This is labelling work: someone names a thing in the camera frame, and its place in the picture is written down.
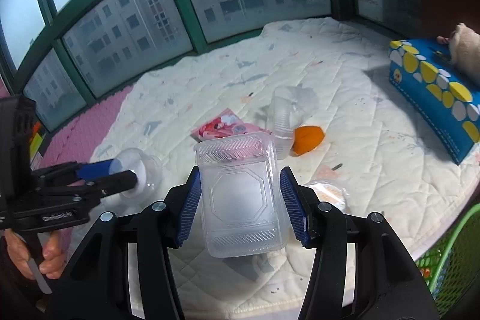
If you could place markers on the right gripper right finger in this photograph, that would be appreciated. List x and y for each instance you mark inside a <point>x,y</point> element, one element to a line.
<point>361,268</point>

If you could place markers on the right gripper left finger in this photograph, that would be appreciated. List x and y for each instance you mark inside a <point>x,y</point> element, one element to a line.
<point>94,284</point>

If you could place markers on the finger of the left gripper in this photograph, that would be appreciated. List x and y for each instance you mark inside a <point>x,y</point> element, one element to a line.
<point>95,169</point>
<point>101,184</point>

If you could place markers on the small clear dome cup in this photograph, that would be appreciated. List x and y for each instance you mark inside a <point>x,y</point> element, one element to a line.
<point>148,170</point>

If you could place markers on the clear plastic container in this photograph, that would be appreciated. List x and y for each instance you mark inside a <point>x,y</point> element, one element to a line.
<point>243,212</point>

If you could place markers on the green plastic mesh trash basket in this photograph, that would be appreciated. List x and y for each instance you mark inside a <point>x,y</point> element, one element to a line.
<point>450,267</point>

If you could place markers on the pink foam floor mat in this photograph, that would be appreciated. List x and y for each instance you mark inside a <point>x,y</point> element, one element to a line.
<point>80,137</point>

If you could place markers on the white quilted bed mat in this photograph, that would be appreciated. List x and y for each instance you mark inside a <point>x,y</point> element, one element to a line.
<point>349,123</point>

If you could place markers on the small pudding cup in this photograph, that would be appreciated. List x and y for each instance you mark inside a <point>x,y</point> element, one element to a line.
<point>332,191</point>

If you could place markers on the pink snack packet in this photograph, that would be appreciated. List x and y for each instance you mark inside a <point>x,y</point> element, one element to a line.
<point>225,124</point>

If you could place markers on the orange peel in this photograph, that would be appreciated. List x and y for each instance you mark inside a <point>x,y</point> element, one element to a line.
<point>307,138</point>

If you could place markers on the blue tissue box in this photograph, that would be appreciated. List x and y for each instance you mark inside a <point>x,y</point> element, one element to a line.
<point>421,70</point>

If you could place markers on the beige plush toy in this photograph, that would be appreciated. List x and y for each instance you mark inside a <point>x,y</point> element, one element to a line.
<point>464,47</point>

